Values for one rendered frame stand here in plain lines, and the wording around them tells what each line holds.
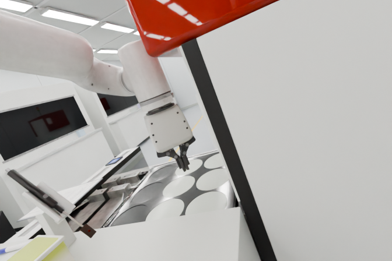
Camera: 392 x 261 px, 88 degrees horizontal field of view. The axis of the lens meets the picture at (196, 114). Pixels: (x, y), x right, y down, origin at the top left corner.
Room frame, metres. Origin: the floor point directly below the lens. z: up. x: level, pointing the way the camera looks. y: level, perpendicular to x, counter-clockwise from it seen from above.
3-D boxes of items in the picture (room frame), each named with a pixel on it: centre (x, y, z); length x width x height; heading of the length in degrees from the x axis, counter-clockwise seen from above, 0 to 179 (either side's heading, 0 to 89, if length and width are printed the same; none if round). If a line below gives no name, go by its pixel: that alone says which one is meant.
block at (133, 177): (0.77, 0.33, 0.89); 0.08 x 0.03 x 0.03; 72
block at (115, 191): (0.69, 0.36, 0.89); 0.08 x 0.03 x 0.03; 72
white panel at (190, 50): (0.66, -0.15, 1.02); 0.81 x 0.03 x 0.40; 162
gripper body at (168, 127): (0.50, 0.08, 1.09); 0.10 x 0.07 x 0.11; 103
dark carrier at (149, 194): (0.55, 0.12, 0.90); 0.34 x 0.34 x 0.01; 72
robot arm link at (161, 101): (0.50, 0.08, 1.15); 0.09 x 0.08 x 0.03; 103
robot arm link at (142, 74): (0.51, 0.08, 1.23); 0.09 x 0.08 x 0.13; 44
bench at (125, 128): (5.72, 2.02, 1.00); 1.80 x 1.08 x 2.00; 162
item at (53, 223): (0.35, 0.31, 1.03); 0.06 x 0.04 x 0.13; 72
